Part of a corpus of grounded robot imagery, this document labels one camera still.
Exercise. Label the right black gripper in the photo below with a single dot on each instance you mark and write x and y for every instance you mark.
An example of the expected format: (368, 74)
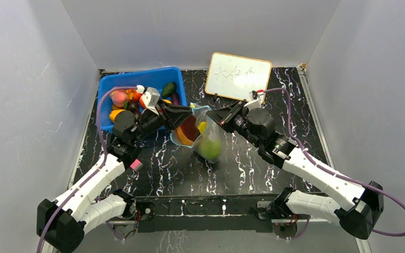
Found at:
(231, 116)

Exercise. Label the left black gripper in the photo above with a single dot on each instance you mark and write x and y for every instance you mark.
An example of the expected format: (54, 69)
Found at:
(174, 115)

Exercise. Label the yellow bell pepper toy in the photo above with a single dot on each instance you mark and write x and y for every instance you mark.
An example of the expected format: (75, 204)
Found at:
(202, 126)

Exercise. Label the hot dog bun toy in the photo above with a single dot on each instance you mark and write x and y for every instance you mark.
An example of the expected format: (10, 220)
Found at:
(187, 132)

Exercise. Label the clear zip top bag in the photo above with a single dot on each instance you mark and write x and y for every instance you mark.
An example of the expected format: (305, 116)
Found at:
(212, 131)

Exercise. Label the green round melon toy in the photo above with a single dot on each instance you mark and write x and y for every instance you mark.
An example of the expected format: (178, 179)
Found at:
(210, 150)

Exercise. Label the orange pumpkin toy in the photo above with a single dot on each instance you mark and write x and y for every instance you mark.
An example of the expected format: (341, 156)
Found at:
(133, 95)

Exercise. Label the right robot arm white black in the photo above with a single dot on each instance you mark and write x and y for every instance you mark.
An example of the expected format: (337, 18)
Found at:
(321, 174)

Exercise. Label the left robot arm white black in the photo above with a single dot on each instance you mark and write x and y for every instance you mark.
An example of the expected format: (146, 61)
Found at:
(90, 185)

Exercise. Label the purple eggplant toy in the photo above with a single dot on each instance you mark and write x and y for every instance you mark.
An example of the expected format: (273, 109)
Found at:
(175, 99)

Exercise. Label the dark green avocado toy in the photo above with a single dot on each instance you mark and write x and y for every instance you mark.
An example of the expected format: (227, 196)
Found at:
(168, 90)

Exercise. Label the blue plastic bin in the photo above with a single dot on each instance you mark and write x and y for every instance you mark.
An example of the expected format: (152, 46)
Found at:
(156, 78)

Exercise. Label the dark purple plum toy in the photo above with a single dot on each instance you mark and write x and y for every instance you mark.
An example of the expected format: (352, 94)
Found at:
(132, 106)

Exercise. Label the white dry-erase board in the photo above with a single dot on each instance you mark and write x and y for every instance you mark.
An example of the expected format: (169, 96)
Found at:
(234, 77)

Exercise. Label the pink white cube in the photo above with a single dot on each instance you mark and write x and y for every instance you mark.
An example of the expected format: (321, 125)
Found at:
(136, 165)

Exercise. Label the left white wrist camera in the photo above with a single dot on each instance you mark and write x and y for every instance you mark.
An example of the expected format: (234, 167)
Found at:
(149, 96)

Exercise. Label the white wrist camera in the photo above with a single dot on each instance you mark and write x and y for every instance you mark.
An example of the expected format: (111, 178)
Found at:
(255, 99)
(149, 96)

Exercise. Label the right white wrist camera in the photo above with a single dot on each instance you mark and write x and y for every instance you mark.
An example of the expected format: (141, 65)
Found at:
(255, 99)

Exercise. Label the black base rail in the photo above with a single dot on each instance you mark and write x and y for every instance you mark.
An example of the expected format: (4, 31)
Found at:
(199, 213)

